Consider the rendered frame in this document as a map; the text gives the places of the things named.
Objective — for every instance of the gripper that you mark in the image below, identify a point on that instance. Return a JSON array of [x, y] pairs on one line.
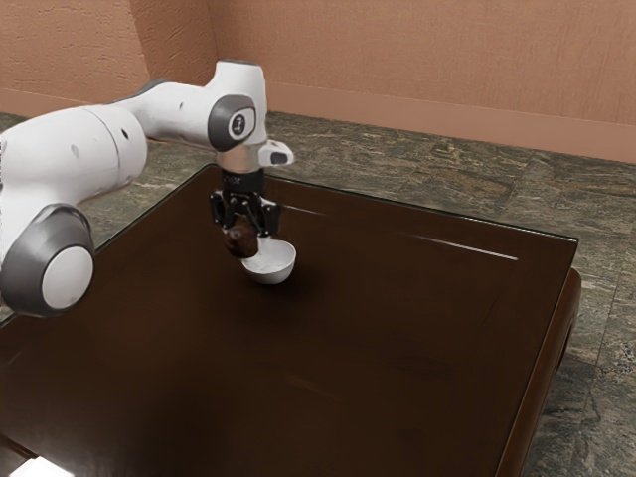
[[242, 181]]

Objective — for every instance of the dark brown round fruit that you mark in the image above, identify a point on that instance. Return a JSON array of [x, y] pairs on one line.
[[240, 242]]

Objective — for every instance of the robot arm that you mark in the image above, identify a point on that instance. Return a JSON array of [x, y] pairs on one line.
[[99, 134]]

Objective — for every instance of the white bowl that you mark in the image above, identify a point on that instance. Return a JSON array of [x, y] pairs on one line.
[[274, 266]]

